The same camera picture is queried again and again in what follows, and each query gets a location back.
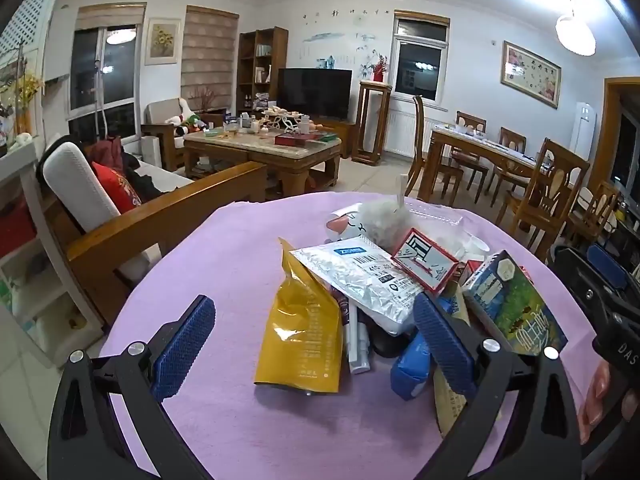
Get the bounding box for blue packet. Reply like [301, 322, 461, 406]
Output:
[390, 332, 441, 401]

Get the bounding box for green blue carton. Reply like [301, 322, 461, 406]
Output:
[461, 250, 569, 357]

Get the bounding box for wooden dining chair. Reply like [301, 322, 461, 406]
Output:
[452, 111, 490, 176]
[487, 127, 528, 196]
[565, 180, 623, 248]
[495, 137, 592, 261]
[405, 95, 465, 206]

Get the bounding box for wooden dining table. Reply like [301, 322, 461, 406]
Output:
[417, 122, 556, 211]

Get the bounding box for white standing air conditioner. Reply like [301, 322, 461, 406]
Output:
[570, 101, 597, 161]

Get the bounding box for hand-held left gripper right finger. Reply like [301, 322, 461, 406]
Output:
[412, 291, 586, 480]

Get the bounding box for white pendant lamp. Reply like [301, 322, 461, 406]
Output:
[555, 0, 597, 57]

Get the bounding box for white framed window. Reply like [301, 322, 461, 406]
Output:
[390, 10, 451, 106]

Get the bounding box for grey fluffy ball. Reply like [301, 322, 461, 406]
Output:
[357, 175, 416, 251]

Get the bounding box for brown patterned roller blind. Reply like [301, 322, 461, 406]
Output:
[181, 5, 240, 103]

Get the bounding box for glass balcony door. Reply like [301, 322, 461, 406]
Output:
[67, 24, 138, 146]

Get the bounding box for yellow snack bag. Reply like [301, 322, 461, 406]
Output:
[254, 237, 345, 395]

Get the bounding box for white shelf unit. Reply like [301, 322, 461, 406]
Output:
[0, 140, 106, 366]

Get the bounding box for black television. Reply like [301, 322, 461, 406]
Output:
[277, 67, 353, 122]

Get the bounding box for silver foil packet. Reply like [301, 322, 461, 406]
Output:
[290, 239, 431, 336]

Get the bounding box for wooden television cabinet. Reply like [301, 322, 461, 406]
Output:
[310, 117, 358, 158]

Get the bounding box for wooden sofa white cushions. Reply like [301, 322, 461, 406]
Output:
[37, 135, 268, 331]

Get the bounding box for red cushion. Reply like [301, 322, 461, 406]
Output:
[91, 161, 143, 216]

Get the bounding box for beige roman blind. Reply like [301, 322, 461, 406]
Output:
[75, 2, 147, 31]

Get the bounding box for tan paper packet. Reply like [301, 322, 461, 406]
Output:
[432, 285, 472, 441]

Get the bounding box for wooden coffee table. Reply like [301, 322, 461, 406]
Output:
[182, 127, 343, 197]

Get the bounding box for purple printed towel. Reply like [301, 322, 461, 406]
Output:
[100, 192, 616, 480]

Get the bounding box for framed floral picture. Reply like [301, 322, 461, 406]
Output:
[501, 40, 562, 110]

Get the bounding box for yellow artificial flowers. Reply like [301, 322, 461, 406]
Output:
[15, 67, 43, 136]

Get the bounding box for wooden armchair white cushion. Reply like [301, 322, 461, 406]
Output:
[141, 97, 201, 171]

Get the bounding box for clear plastic bag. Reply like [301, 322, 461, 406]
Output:
[400, 197, 468, 261]

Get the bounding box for plush toy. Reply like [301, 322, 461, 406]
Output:
[167, 100, 208, 136]

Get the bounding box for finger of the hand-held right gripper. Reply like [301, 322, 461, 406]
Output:
[547, 246, 640, 333]
[586, 243, 640, 301]

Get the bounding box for small red white box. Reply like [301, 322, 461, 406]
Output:
[457, 260, 488, 286]

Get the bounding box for wooden bookshelf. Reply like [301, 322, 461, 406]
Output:
[236, 26, 290, 113]

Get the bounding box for white tube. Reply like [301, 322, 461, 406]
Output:
[346, 305, 373, 375]

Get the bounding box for white cat-face cup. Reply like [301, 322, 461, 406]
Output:
[326, 203, 366, 246]

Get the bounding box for person's right hand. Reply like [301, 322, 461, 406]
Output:
[577, 360, 640, 436]

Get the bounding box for black object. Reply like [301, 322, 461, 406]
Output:
[370, 332, 411, 358]

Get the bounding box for white radiator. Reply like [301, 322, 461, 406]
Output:
[382, 107, 451, 158]

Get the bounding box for framed sunflower painting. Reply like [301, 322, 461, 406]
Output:
[145, 17, 182, 66]

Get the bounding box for dark clothes pile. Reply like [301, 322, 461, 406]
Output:
[87, 137, 163, 201]

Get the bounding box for tall wooden plant stand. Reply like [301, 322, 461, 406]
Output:
[351, 80, 393, 167]

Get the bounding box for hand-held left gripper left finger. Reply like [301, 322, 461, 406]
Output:
[47, 294, 217, 480]

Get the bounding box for white lattice panel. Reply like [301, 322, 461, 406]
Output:
[0, 0, 68, 68]

